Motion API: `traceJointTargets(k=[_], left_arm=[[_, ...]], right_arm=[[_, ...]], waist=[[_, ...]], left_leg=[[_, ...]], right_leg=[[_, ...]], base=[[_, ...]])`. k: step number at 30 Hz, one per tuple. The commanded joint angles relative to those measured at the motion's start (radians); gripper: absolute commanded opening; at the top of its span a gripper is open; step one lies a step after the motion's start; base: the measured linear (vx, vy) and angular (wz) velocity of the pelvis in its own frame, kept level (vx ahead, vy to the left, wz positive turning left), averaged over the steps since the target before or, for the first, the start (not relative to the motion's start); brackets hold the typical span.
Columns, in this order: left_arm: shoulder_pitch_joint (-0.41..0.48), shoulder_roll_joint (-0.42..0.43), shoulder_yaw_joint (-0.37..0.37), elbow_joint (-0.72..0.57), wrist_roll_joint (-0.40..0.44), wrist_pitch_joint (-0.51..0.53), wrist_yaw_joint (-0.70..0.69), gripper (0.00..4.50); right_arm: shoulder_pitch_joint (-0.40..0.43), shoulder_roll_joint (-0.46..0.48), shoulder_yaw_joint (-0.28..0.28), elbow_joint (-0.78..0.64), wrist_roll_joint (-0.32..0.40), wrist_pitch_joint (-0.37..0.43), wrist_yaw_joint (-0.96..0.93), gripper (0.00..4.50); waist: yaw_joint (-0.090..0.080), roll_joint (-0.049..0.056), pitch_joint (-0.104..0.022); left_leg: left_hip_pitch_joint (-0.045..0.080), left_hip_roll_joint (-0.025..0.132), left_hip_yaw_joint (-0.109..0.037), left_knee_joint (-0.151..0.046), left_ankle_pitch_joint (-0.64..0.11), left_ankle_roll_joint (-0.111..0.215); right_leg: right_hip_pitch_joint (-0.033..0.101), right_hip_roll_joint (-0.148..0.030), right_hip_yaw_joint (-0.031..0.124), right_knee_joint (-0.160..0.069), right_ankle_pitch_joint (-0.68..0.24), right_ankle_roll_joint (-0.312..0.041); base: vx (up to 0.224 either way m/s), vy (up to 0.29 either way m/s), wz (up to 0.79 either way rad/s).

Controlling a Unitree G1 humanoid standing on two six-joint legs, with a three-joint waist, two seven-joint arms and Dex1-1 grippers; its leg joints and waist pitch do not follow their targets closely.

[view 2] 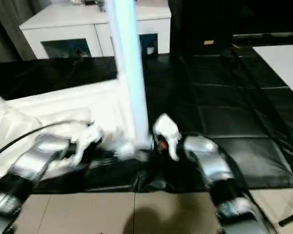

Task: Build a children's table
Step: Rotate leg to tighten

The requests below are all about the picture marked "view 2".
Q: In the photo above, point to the white plastic table top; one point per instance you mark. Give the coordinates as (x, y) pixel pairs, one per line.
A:
(63, 102)

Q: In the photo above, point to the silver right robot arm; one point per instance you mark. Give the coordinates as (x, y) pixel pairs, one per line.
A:
(210, 156)

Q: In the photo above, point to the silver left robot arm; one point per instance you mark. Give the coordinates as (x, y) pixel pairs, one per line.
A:
(31, 158)

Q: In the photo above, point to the black work mat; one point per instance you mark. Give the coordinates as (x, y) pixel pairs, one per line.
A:
(222, 97)

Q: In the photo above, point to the small white cup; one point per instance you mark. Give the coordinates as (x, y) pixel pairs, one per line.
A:
(150, 50)

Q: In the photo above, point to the small tan box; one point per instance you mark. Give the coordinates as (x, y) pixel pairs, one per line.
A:
(208, 42)

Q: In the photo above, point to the white sideboard cabinet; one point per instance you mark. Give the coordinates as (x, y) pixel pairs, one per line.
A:
(63, 26)

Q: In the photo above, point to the dark clutter on cabinet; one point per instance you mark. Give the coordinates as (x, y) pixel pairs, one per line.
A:
(102, 8)

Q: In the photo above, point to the grey curtain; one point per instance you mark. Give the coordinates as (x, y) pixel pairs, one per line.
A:
(7, 29)

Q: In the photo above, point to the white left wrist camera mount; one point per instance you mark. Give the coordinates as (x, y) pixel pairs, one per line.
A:
(88, 139)

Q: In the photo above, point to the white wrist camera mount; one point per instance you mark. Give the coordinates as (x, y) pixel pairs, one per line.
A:
(167, 126)
(88, 139)

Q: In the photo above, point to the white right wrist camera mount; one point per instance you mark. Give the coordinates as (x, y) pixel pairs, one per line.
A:
(167, 126)

